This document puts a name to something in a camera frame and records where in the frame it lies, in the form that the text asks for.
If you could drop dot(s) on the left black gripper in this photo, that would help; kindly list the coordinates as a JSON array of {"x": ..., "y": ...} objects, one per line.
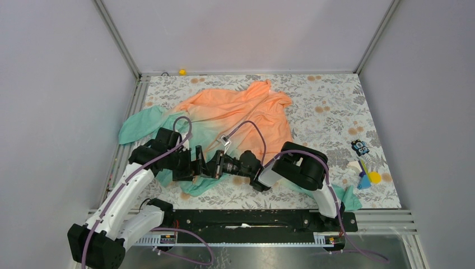
[{"x": 191, "y": 167}]

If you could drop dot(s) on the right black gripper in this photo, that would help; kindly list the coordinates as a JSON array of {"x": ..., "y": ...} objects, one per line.
[{"x": 216, "y": 169}]

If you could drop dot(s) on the orange and teal jacket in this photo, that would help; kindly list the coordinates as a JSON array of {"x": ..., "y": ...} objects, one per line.
[{"x": 260, "y": 115}]

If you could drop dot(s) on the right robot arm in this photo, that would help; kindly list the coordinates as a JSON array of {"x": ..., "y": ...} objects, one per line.
[{"x": 299, "y": 165}]

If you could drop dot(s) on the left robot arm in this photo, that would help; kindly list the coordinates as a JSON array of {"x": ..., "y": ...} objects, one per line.
[{"x": 103, "y": 240}]

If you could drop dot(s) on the floral patterned table mat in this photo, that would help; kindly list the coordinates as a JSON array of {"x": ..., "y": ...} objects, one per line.
[{"x": 350, "y": 103}]

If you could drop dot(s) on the white toy piece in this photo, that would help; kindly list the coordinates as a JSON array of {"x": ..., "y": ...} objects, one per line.
[{"x": 356, "y": 166}]

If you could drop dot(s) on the blue owl toy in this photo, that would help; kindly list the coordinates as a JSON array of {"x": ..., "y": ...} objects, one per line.
[{"x": 360, "y": 147}]

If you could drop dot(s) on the blue toy block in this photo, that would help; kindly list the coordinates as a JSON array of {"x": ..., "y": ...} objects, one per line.
[{"x": 364, "y": 182}]

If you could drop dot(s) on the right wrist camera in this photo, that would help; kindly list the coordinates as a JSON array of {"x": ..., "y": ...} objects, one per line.
[{"x": 226, "y": 143}]

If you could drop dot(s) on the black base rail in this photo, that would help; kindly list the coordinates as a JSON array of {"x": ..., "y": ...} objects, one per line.
[{"x": 255, "y": 226}]

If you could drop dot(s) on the left aluminium frame post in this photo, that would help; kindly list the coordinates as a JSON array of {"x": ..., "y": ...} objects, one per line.
[{"x": 117, "y": 38}]

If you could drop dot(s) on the aluminium frame post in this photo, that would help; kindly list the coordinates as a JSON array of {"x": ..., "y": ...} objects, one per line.
[
  {"x": 117, "y": 38},
  {"x": 377, "y": 35}
]

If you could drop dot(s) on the right aluminium frame post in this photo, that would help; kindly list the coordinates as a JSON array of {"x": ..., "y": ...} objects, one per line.
[{"x": 377, "y": 35}]

